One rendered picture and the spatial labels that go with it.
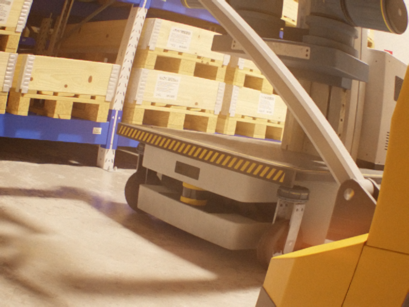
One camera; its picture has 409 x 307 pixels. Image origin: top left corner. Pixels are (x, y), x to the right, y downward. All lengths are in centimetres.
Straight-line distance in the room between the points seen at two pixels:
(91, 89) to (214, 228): 151
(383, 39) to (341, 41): 495
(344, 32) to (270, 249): 86
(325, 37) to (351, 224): 122
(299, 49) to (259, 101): 237
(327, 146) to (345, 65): 106
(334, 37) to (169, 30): 174
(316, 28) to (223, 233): 82
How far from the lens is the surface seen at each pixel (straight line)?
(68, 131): 328
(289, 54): 219
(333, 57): 205
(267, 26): 245
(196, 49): 389
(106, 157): 354
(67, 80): 314
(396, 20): 202
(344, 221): 102
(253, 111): 446
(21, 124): 304
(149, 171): 243
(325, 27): 215
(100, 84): 332
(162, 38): 364
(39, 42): 452
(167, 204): 217
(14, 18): 284
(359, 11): 206
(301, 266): 67
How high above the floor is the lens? 50
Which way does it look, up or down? 4 degrees down
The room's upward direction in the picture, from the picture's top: 10 degrees clockwise
